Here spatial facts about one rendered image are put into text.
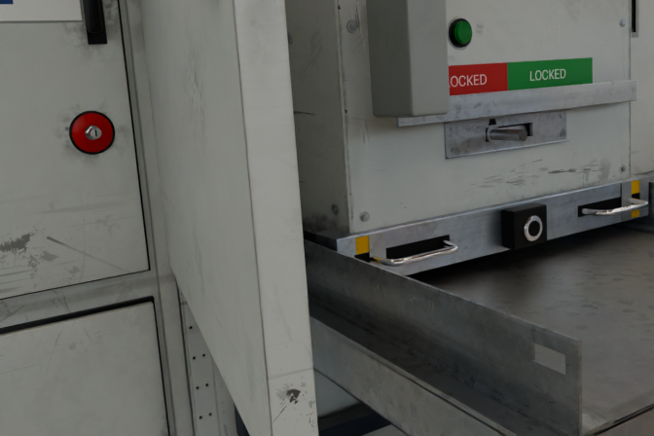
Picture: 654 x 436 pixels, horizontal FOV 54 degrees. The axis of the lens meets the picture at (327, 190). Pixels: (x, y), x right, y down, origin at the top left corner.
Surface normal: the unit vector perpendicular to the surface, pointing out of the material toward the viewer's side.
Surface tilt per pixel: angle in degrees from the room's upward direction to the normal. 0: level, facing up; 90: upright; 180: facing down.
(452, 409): 90
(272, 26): 90
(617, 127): 90
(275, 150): 90
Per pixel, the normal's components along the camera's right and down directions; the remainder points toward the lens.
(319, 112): -0.87, 0.14
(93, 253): 0.49, 0.10
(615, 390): -0.07, -0.99
